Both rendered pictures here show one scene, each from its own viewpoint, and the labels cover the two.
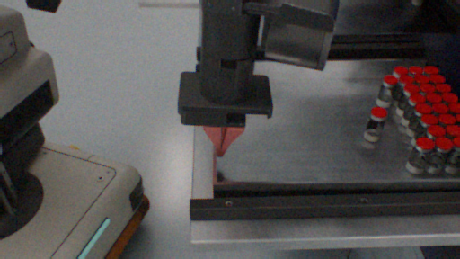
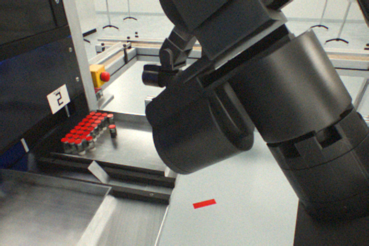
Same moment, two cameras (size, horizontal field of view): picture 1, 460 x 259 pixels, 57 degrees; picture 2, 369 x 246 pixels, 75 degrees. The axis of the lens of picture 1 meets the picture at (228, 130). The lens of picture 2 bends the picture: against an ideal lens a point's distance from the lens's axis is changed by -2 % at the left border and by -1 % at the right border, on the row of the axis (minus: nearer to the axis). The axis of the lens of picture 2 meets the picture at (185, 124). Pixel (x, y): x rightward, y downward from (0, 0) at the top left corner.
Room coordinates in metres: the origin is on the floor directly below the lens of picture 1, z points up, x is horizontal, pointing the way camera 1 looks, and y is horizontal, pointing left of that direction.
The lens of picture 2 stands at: (1.01, 0.18, 1.35)
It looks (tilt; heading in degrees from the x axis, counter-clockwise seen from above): 33 degrees down; 194
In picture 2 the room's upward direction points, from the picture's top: straight up
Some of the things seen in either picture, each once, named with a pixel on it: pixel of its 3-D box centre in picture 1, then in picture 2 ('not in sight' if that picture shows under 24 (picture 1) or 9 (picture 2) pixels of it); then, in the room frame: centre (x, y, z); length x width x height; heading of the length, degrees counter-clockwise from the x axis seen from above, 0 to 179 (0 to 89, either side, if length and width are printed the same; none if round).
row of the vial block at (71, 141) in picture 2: (431, 115); (87, 132); (0.46, -0.28, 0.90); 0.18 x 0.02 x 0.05; 1
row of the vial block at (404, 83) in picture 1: (415, 115); (93, 132); (0.46, -0.26, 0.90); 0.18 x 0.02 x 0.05; 1
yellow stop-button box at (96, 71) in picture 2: not in sight; (94, 76); (0.21, -0.39, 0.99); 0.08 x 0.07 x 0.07; 92
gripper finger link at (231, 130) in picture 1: (212, 125); not in sight; (0.38, 0.02, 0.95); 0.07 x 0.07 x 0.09; 1
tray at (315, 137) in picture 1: (335, 120); (125, 139); (0.46, -0.15, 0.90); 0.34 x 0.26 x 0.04; 91
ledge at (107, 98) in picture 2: not in sight; (93, 101); (0.20, -0.43, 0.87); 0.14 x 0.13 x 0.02; 92
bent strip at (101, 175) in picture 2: not in sight; (117, 176); (0.62, -0.09, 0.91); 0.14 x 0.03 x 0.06; 92
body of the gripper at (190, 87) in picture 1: (226, 75); not in sight; (0.38, 0.00, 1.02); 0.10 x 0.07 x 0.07; 91
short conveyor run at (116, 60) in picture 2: not in sight; (100, 67); (-0.07, -0.54, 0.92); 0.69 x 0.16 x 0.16; 2
